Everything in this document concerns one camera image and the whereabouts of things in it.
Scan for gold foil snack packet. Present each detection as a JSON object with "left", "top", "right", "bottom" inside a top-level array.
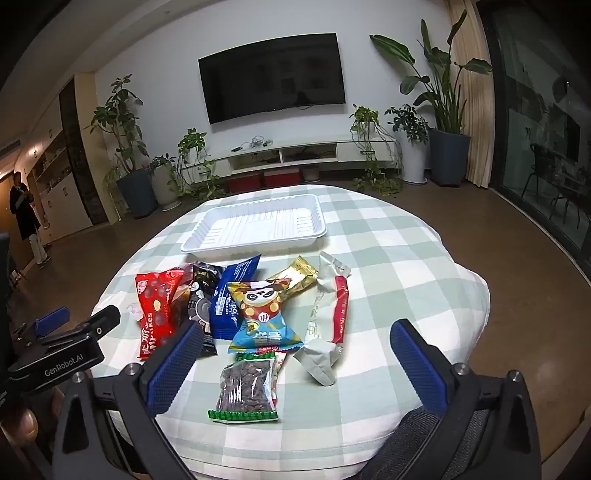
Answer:
[{"left": 266, "top": 256, "right": 319, "bottom": 301}]

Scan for clear nut packet green edges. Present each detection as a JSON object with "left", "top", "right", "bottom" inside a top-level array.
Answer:
[{"left": 208, "top": 353, "right": 282, "bottom": 422}]

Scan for green checkered tablecloth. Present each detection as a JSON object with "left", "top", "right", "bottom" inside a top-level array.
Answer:
[{"left": 90, "top": 185, "right": 490, "bottom": 478}]

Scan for panda print snack packet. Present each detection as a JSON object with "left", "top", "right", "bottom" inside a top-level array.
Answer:
[{"left": 227, "top": 279, "right": 303, "bottom": 354}]

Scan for beige curtain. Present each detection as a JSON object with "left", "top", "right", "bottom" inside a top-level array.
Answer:
[{"left": 450, "top": 0, "right": 496, "bottom": 188}]

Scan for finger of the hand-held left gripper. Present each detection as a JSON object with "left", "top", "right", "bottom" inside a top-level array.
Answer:
[
  {"left": 39, "top": 305, "right": 122, "bottom": 350},
  {"left": 11, "top": 308, "right": 71, "bottom": 344}
]

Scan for large-leaf plant in dark pot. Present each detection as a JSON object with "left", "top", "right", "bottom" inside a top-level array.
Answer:
[{"left": 372, "top": 9, "right": 492, "bottom": 186}]

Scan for tall branchy plant dark pot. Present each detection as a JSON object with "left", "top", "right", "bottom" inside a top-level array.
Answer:
[{"left": 90, "top": 74, "right": 158, "bottom": 219}]

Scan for white wall cabinet shelving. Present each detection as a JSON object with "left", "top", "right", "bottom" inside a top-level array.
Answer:
[{"left": 0, "top": 129, "right": 93, "bottom": 243}]

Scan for person's left hand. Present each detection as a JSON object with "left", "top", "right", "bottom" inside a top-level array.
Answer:
[{"left": 0, "top": 401, "right": 41, "bottom": 446}]

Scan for white and red long packet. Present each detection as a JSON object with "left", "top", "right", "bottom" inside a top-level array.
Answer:
[{"left": 293, "top": 251, "right": 352, "bottom": 386}]

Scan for red storage box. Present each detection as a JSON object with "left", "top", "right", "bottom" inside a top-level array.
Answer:
[
  {"left": 226, "top": 173, "right": 264, "bottom": 192},
  {"left": 264, "top": 170, "right": 301, "bottom": 188}
]

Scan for glass sliding door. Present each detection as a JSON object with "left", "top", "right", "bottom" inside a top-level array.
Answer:
[{"left": 480, "top": 0, "right": 591, "bottom": 268}]

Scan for white plastic tray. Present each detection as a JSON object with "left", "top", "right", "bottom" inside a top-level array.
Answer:
[{"left": 180, "top": 194, "right": 328, "bottom": 259}]

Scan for white television console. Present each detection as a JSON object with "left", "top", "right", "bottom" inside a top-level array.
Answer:
[{"left": 180, "top": 138, "right": 402, "bottom": 178}]

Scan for black cookie packet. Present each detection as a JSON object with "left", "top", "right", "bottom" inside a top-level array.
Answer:
[{"left": 185, "top": 261, "right": 227, "bottom": 356}]

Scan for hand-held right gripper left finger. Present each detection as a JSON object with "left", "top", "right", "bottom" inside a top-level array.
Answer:
[{"left": 51, "top": 318, "right": 206, "bottom": 480}]

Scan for cables and devices on console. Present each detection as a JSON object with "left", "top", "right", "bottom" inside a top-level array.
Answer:
[{"left": 231, "top": 136, "right": 275, "bottom": 151}]

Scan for trailing vine plant small leaves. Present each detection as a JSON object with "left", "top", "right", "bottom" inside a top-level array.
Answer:
[{"left": 348, "top": 104, "right": 403, "bottom": 197}]

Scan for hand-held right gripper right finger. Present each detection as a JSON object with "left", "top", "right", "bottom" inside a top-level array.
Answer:
[{"left": 367, "top": 318, "right": 543, "bottom": 480}]

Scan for trailing vine plant large leaves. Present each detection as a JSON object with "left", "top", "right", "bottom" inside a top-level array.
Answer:
[{"left": 178, "top": 128, "right": 227, "bottom": 199}]

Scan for blue snack packet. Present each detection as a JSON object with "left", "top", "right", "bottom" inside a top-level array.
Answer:
[{"left": 210, "top": 254, "right": 262, "bottom": 340}]

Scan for small plant in ribbed pot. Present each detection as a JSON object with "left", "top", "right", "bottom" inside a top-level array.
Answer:
[{"left": 148, "top": 154, "right": 182, "bottom": 212}]

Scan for red chocolate ball packet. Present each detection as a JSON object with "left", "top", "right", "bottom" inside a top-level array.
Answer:
[{"left": 135, "top": 270, "right": 190, "bottom": 360}]

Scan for wall-mounted black television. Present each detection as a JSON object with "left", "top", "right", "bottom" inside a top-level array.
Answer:
[{"left": 198, "top": 33, "right": 346, "bottom": 125}]

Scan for dark wall panel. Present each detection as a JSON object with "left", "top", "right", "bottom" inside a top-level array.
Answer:
[{"left": 59, "top": 78, "right": 109, "bottom": 227}]

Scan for bushy plant in white pot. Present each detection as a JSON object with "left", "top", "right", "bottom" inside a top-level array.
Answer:
[{"left": 385, "top": 104, "right": 431, "bottom": 184}]

